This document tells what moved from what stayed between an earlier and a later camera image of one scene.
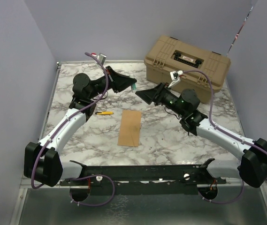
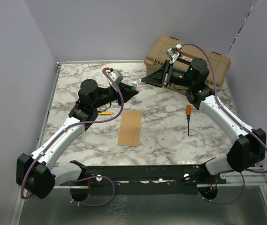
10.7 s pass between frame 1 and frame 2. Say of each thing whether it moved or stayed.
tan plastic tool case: stayed
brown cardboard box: stayed
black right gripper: moved
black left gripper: moved
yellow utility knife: stayed
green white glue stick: stayed
